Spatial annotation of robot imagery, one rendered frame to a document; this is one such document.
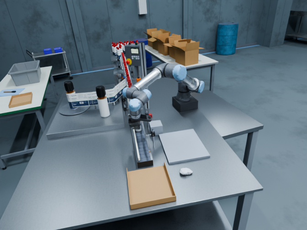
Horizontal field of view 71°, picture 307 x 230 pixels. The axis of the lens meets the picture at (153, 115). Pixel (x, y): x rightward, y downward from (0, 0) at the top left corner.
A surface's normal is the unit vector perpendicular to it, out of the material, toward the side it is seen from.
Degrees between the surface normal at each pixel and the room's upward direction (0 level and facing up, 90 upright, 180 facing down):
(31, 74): 95
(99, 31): 90
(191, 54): 90
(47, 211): 0
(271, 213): 0
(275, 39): 90
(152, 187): 0
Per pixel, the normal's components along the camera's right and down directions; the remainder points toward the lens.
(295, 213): -0.07, -0.87
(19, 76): 0.38, 0.51
